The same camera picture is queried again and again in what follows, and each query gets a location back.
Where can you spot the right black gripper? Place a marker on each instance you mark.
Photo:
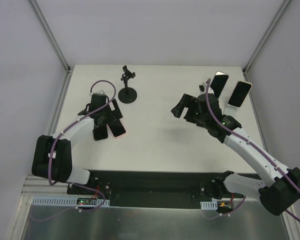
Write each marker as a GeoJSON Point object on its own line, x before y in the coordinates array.
{"type": "Point", "coordinates": [189, 110]}

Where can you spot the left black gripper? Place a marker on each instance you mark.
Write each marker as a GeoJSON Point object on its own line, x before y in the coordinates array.
{"type": "Point", "coordinates": [106, 121]}

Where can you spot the pink-case phone front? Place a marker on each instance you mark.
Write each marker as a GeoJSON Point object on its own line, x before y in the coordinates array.
{"type": "Point", "coordinates": [116, 128]}

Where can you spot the pink-case phone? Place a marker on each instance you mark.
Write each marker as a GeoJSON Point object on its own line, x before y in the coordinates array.
{"type": "Point", "coordinates": [116, 128]}
{"type": "Point", "coordinates": [239, 93]}

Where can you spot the black round-base phone stand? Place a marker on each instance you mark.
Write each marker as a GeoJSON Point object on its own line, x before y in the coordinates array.
{"type": "Point", "coordinates": [127, 95]}

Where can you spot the black phone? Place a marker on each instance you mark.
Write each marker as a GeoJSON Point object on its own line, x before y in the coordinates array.
{"type": "Point", "coordinates": [100, 133]}

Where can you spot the silver-edged phone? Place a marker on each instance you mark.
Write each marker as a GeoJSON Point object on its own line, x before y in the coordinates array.
{"type": "Point", "coordinates": [218, 83]}

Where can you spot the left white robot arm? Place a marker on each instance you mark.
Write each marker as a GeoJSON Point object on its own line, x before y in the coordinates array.
{"type": "Point", "coordinates": [53, 153]}

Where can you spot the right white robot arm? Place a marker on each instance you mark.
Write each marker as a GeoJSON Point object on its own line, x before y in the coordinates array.
{"type": "Point", "coordinates": [278, 187]}

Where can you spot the white phone stand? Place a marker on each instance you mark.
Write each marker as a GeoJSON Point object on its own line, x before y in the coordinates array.
{"type": "Point", "coordinates": [230, 110]}

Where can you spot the right pink-case phone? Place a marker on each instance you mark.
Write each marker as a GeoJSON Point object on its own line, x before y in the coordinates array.
{"type": "Point", "coordinates": [239, 93]}

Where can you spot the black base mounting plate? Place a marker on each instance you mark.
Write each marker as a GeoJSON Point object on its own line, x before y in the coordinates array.
{"type": "Point", "coordinates": [146, 189]}

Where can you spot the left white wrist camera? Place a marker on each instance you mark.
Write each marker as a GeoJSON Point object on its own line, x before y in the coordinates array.
{"type": "Point", "coordinates": [100, 92]}

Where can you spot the right aluminium table rail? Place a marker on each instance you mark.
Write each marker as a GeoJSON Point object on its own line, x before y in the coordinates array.
{"type": "Point", "coordinates": [257, 118]}

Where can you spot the right white cable duct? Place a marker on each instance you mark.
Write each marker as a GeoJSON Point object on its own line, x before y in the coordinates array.
{"type": "Point", "coordinates": [209, 205]}

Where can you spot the white cable duct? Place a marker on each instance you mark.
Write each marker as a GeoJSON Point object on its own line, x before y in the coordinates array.
{"type": "Point", "coordinates": [209, 205]}
{"type": "Point", "coordinates": [60, 201]}

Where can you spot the left white cable duct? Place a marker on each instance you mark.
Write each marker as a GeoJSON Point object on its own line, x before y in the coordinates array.
{"type": "Point", "coordinates": [60, 201]}

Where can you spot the left aluminium frame post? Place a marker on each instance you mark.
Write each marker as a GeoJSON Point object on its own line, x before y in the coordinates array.
{"type": "Point", "coordinates": [48, 33]}

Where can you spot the aluminium frame post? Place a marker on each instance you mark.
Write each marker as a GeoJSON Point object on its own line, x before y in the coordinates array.
{"type": "Point", "coordinates": [283, 7]}
{"type": "Point", "coordinates": [48, 33]}

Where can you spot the right aluminium frame post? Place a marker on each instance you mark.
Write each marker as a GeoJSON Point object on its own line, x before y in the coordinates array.
{"type": "Point", "coordinates": [283, 7]}

